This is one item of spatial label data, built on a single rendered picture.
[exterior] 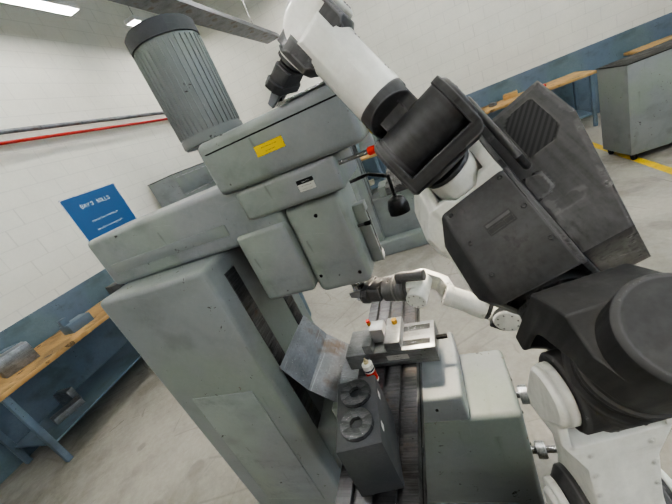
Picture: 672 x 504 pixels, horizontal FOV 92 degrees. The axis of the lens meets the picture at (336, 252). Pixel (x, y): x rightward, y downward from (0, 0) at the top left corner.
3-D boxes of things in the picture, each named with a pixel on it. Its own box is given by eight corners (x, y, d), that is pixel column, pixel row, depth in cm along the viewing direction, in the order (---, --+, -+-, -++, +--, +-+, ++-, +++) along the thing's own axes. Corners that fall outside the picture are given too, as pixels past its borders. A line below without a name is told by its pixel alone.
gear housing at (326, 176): (358, 168, 110) (348, 139, 107) (346, 188, 89) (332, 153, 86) (276, 198, 122) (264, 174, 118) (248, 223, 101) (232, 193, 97)
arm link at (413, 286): (405, 287, 114) (436, 285, 108) (397, 310, 107) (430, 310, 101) (393, 264, 109) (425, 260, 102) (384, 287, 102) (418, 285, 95)
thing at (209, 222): (308, 207, 120) (285, 156, 113) (288, 232, 100) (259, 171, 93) (155, 260, 147) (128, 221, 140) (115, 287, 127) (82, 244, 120)
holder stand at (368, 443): (394, 415, 104) (373, 370, 97) (405, 488, 84) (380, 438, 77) (358, 424, 106) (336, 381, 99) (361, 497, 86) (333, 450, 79)
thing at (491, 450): (525, 438, 158) (502, 346, 136) (550, 514, 130) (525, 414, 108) (370, 446, 185) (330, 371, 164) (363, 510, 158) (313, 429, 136)
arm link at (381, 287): (370, 269, 119) (399, 266, 112) (378, 290, 123) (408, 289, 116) (355, 289, 110) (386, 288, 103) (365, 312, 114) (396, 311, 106)
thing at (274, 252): (331, 256, 129) (305, 197, 119) (316, 290, 107) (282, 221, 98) (291, 267, 135) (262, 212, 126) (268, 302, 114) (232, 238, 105)
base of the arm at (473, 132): (508, 141, 48) (481, 121, 57) (454, 78, 43) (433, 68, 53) (430, 209, 55) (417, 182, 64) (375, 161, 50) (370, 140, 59)
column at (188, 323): (380, 446, 196) (262, 216, 140) (372, 542, 155) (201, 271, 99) (307, 449, 213) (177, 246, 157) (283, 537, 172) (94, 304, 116)
